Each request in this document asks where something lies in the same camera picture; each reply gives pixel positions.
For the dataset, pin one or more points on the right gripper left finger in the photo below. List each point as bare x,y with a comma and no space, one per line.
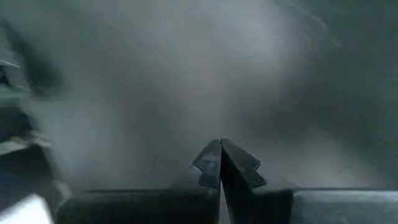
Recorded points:
140,208

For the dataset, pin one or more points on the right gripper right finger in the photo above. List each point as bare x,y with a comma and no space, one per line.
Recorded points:
311,208

